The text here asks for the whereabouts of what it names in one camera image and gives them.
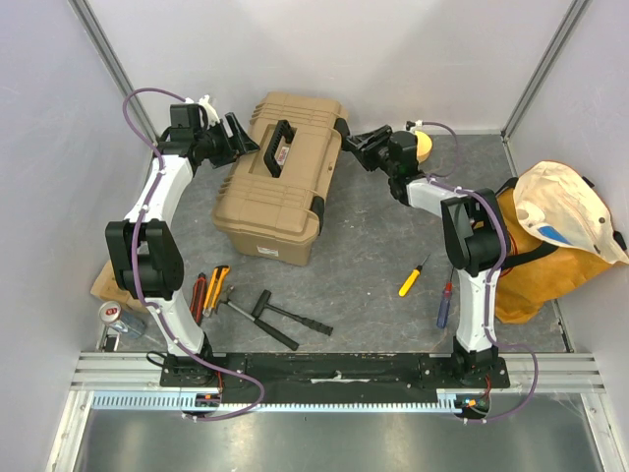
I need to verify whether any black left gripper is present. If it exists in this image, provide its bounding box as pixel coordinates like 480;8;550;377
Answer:
197;114;260;170

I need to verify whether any tan plastic tool box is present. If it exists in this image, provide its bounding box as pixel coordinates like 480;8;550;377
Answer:
212;91;349;266

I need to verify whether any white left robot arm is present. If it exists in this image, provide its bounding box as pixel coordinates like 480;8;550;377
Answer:
105;95;260;386

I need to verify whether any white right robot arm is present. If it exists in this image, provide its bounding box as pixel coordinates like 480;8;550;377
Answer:
335;119;509;387

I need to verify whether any yellow black utility knife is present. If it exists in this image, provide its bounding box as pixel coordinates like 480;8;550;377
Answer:
202;265;230;318

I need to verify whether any black rubber mallet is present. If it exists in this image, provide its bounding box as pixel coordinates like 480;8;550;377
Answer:
252;289;333;336

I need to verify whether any red black utility knife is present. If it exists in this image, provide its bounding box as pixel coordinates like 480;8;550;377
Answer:
190;272;207;325

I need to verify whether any small steel claw hammer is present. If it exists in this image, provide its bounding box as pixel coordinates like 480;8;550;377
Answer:
219;284;301;352

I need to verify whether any brown cardboard box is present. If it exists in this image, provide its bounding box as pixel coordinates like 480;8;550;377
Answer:
90;261;147;313

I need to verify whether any silver drink can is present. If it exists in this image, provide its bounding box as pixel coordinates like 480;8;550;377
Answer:
98;301;145;338

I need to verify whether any orange cloth bag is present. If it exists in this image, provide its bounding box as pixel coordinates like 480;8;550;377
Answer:
495;179;612;325

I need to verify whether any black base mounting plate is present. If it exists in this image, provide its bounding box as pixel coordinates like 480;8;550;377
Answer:
159;351;511;408

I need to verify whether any right aluminium corner profile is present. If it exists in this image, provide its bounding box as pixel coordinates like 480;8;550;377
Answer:
500;0;592;143

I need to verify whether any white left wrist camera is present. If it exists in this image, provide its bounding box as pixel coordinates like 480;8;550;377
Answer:
185;94;220;127

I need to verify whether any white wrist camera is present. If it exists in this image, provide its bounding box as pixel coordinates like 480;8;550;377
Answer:
405;120;425;133
185;94;220;127

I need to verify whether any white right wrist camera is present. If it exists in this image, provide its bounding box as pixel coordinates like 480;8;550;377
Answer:
405;120;425;133

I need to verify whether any yellow handle screwdriver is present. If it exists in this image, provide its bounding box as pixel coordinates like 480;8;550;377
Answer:
398;255;429;297

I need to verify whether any aluminium corner frame profile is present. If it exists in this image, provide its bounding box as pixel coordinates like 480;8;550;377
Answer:
68;0;157;138

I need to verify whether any blue red handle screwdriver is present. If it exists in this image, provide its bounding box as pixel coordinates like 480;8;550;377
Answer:
436;268;454;329

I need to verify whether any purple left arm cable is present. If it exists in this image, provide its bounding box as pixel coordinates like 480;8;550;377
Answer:
122;87;267;422

